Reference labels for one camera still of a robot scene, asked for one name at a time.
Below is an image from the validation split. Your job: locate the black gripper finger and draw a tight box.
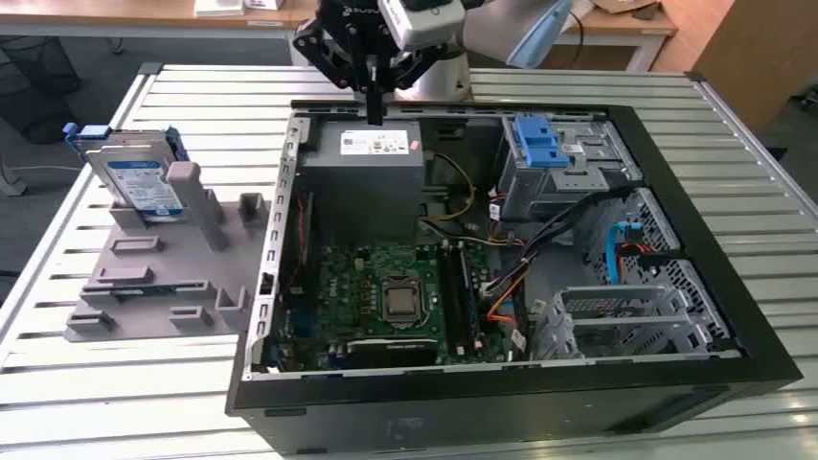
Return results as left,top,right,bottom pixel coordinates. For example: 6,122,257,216
376,43,448,127
290,21,378,127

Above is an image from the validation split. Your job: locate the hard disk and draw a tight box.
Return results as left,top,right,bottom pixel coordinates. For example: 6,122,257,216
61,122,192,222

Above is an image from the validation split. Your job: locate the blue SATA wire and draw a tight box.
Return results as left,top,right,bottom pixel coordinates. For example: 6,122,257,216
608,219,633,288

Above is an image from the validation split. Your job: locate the coloured power wire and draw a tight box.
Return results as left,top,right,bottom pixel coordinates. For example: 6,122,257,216
621,241,683,269

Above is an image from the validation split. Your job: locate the silver disk bay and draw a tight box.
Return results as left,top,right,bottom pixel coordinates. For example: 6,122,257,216
533,284,733,361

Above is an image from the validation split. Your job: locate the blue plastic drive latch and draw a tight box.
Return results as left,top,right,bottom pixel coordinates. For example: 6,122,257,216
509,117,570,169

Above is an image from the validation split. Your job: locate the wooden desk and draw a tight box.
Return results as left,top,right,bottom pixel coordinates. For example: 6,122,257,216
0,0,679,73

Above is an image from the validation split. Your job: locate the grey power supply unit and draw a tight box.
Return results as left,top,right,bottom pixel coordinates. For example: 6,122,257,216
298,119,428,245

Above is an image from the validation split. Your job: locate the silver drive cage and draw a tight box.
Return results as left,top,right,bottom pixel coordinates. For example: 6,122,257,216
496,114,643,222

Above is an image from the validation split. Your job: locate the brown cardboard piece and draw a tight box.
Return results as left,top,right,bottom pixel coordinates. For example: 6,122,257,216
592,0,659,21

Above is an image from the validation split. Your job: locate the CPU socket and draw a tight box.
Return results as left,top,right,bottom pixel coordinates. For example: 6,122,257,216
378,272,429,332

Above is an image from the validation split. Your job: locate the black RAM slot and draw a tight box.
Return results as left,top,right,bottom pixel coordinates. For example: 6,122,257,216
436,241,462,356
449,241,473,354

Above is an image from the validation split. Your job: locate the grey parts rack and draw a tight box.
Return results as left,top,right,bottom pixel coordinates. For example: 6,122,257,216
62,161,273,344

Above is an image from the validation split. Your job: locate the silver CPU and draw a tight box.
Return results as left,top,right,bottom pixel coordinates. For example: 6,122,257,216
385,287,421,321

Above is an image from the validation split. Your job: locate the green motherboard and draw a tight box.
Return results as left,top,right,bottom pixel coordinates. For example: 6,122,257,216
284,241,512,373

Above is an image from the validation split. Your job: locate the black graphics card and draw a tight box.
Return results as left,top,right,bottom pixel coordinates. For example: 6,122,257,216
344,336,442,370

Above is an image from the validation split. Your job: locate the black PC case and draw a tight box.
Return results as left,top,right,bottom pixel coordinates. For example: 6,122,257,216
222,99,804,456

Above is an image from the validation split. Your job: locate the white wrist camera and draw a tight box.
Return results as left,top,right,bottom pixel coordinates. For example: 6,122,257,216
376,0,469,51

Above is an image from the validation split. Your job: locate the yellow wire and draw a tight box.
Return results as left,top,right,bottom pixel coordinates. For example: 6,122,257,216
418,151,478,222

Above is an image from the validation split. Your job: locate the black cable bundle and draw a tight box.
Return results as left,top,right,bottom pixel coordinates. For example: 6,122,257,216
481,185,643,298

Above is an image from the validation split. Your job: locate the red twisted wire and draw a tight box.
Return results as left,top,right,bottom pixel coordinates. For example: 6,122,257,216
285,191,309,294

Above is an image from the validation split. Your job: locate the orange wire bundle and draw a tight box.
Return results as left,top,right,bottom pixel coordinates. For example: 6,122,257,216
485,265,529,334

